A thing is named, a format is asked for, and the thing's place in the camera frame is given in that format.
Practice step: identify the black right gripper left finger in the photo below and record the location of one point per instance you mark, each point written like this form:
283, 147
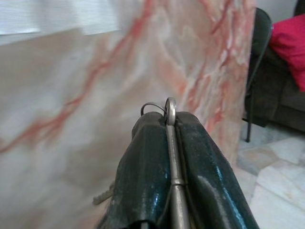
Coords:
143, 179

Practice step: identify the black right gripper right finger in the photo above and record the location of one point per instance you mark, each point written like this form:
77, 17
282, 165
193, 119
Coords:
209, 190

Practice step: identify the metal key bunch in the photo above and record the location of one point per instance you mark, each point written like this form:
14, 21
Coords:
177, 202

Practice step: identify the dark fabric sofa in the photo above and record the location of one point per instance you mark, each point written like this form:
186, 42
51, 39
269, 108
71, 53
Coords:
274, 95

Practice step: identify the pink cushion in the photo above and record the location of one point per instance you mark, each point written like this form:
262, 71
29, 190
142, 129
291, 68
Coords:
291, 45

